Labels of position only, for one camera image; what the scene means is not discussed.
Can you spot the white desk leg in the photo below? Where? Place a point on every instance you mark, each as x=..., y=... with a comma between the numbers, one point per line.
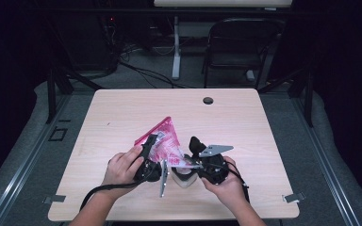
x=176, y=47

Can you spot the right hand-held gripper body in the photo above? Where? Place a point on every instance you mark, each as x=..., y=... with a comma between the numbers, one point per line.
x=215, y=169

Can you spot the aluminium floor rail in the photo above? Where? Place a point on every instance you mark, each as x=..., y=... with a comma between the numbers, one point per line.
x=323, y=163
x=28, y=163

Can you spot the grey metal bracket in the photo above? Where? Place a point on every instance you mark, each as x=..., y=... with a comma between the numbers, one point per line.
x=55, y=198
x=293, y=197

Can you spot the black folding chair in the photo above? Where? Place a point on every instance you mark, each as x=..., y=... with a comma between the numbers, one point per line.
x=240, y=40

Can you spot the clear glass jar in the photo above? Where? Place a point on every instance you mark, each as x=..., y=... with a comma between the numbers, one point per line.
x=184, y=180

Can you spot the person's right hand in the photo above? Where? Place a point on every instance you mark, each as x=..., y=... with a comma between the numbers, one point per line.
x=229, y=190

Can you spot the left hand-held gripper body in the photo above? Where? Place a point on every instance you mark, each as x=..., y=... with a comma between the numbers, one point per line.
x=151, y=171

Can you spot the pink plastic snack bag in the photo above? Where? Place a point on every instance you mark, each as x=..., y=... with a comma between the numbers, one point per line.
x=166, y=144

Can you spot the person's left hand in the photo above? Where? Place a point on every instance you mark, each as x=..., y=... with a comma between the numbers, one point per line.
x=122, y=171

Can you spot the black horizontal frame bar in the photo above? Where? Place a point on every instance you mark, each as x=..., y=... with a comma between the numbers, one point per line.
x=169, y=11

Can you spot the black frame post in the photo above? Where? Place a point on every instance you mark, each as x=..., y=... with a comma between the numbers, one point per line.
x=309, y=100
x=51, y=97

